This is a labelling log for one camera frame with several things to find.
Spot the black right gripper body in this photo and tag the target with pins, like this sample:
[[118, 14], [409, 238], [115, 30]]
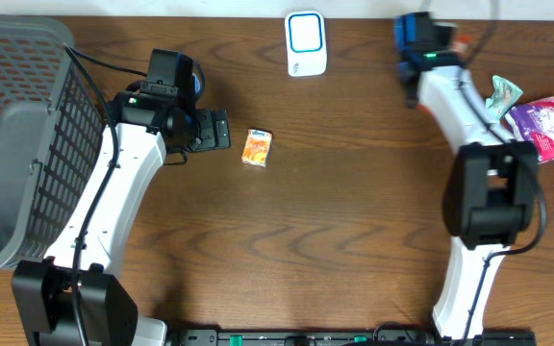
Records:
[[405, 87]]

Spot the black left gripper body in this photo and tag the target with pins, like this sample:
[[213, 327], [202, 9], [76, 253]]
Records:
[[216, 128]]

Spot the orange Kleenex tissue pack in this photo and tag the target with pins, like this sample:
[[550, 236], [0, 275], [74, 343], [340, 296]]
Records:
[[257, 147]]

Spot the mint green wipes pack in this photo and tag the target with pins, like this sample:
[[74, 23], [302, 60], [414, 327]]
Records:
[[504, 97]]

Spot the purple tissue pack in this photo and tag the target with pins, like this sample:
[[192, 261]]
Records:
[[534, 122]]

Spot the red orange snack bar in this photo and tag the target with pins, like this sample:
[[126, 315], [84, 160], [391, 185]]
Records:
[[461, 43]]

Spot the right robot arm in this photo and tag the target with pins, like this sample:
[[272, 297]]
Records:
[[492, 207]]

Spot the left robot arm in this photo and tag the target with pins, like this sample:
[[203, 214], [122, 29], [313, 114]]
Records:
[[74, 296]]

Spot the white barcode scanner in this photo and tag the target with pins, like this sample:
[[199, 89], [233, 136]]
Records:
[[306, 43]]

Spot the grey plastic mesh basket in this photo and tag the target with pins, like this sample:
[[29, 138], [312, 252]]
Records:
[[50, 136]]

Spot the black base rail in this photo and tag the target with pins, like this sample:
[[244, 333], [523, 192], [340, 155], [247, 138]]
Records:
[[387, 336]]

